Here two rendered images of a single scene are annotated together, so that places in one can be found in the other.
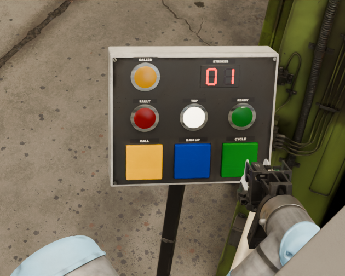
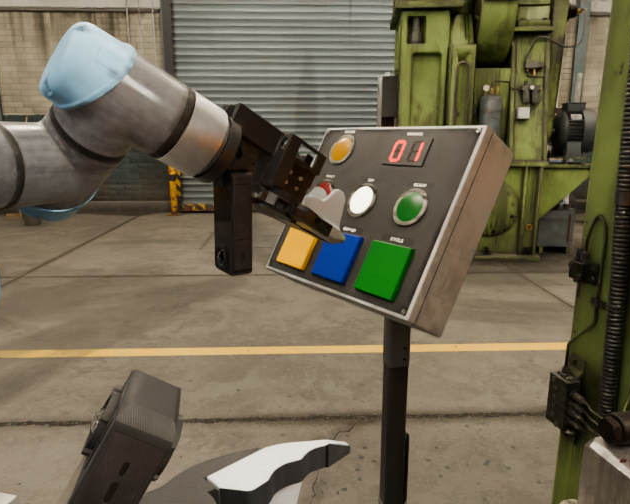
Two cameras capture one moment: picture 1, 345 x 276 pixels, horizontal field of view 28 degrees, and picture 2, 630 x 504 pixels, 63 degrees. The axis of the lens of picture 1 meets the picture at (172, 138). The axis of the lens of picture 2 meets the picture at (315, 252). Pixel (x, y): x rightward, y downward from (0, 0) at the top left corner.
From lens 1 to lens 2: 1.30 m
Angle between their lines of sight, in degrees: 64
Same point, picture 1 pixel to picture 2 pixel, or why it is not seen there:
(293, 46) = (597, 205)
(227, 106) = (400, 191)
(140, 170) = (290, 251)
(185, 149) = not seen: hidden behind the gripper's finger
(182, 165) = (323, 256)
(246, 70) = (438, 146)
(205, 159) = (346, 255)
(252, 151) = (399, 257)
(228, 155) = (371, 256)
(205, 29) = not seen: outside the picture
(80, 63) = not seen: hidden behind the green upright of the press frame
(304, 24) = (608, 154)
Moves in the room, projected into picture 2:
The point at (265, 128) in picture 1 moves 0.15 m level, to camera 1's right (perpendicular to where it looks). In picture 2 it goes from (431, 231) to (521, 254)
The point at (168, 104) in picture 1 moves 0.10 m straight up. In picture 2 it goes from (346, 182) to (347, 118)
